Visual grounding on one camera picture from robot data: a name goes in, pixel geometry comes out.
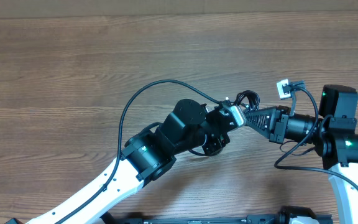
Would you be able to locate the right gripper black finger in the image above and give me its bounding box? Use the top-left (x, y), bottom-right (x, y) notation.
top-left (244, 106), bottom-right (277, 119)
top-left (249, 116), bottom-right (270, 138)

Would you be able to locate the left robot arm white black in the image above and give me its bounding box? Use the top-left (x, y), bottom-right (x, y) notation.
top-left (30, 99), bottom-right (246, 223)

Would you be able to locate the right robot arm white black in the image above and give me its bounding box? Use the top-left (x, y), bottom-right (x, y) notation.
top-left (245, 85), bottom-right (358, 223)

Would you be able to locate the black USB cable bundle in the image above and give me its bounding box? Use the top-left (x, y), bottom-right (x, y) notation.
top-left (188, 90), bottom-right (260, 157)

